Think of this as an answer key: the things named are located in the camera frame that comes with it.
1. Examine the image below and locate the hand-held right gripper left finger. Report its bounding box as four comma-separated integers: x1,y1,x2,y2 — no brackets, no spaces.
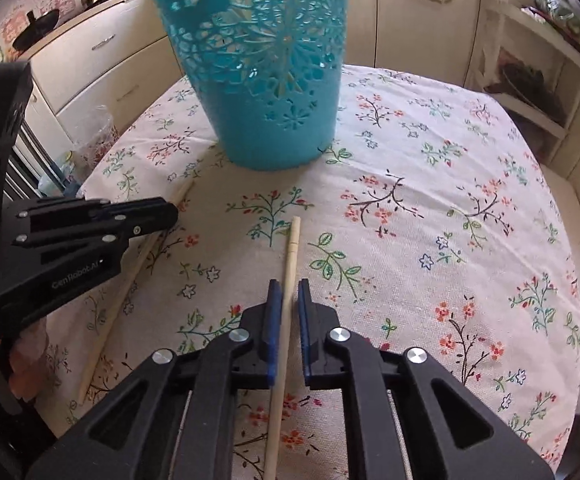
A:
27,279,285,480

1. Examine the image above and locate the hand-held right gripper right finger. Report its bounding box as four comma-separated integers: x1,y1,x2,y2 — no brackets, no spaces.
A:
297,279,556,480

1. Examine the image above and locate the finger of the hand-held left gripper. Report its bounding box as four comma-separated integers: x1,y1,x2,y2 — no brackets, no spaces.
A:
12,230,135,262
2,197,179,236

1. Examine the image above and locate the wooden chopstick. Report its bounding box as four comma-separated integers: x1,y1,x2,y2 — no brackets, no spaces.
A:
262,216,303,480
76,181,194,407

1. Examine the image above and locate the teal perforated plastic basket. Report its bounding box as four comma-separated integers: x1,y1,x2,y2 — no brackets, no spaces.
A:
142,0,351,171

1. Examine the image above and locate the person's left hand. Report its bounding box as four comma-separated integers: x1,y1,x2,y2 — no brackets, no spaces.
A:
0,322,46,401

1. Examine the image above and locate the clear bag with floral contents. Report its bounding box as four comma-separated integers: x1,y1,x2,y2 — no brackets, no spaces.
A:
76,105,120,167

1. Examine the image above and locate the cream cabinet drawer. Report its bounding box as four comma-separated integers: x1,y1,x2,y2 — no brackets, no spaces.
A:
52,35,187,128
17,0,171,111

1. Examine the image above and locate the floral tablecloth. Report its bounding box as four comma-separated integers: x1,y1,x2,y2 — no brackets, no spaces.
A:
44,62,580,480

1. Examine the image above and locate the beige kitchen countertop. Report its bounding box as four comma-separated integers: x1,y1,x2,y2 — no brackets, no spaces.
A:
14,0,153,61

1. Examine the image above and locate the black wok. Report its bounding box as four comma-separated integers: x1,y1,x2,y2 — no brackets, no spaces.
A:
11,8,61,52

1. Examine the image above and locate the cream cabinet door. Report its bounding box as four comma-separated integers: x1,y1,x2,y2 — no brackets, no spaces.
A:
344,0,387,70
375,0,487,92

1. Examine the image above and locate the white storage shelf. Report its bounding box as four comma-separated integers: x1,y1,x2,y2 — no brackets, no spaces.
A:
470,0,580,163

